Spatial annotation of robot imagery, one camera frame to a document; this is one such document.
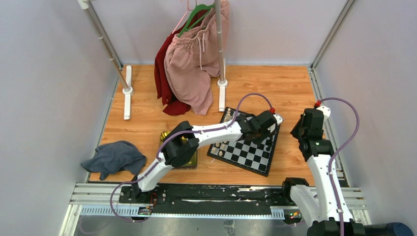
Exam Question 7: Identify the black and white chessboard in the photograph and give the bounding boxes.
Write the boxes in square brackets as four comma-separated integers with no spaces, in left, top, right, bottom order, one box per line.
[207,126,280,177]

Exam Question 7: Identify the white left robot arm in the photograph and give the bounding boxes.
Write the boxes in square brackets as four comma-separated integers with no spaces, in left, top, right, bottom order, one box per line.
[131,110,284,203]

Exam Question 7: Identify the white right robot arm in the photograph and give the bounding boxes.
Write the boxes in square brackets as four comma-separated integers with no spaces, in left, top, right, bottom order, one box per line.
[281,106,365,236]

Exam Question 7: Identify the gold metal tin tray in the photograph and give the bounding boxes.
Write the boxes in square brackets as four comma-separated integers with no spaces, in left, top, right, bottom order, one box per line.
[157,131,199,170]

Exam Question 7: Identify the dark red garment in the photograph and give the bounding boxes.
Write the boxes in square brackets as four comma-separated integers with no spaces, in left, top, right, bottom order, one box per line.
[154,11,205,116]

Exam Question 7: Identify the pink shorts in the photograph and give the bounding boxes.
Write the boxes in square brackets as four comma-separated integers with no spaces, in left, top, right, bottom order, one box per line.
[164,9,220,115]

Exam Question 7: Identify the dark blue cylinder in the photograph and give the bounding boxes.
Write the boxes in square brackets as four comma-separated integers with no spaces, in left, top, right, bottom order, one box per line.
[357,222,415,236]

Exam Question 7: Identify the green clothes hanger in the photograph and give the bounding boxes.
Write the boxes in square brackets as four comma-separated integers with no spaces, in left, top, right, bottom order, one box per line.
[178,3,215,38]

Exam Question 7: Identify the pink clothes hanger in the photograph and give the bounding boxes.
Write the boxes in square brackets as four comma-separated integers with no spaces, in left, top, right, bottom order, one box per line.
[172,0,198,35]

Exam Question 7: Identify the grey blue cloth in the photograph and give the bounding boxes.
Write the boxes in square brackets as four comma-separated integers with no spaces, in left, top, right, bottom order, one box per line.
[81,141,147,181]

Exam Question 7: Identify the white clothes rack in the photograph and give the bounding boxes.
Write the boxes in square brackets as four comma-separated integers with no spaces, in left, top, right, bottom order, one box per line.
[78,0,228,120]

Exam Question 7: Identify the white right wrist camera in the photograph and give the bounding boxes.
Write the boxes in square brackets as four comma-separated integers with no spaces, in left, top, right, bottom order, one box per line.
[317,106,331,120]

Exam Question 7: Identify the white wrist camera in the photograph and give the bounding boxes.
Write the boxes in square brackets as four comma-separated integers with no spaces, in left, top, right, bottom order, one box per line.
[273,113,284,126]
[317,106,331,120]

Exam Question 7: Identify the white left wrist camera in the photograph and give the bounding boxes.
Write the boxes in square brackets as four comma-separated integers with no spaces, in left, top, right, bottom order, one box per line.
[273,113,284,126]

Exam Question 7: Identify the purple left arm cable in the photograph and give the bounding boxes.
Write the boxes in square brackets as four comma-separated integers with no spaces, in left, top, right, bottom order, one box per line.
[109,93,276,224]

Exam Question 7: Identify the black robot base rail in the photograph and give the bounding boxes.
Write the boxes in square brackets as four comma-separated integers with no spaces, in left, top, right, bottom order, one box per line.
[70,182,362,225]

